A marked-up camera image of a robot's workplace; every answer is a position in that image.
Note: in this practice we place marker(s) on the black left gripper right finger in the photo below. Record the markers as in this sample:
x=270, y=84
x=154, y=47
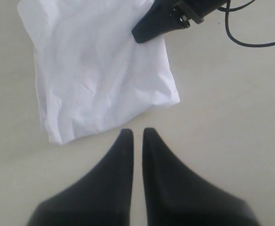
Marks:
x=176, y=196

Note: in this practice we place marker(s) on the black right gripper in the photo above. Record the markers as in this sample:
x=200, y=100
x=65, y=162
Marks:
x=169, y=15

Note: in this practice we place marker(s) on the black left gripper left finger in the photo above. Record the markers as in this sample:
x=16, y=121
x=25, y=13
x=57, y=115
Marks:
x=100, y=198

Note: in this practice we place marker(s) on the white t-shirt red lettering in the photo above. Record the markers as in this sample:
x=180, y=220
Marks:
x=91, y=75

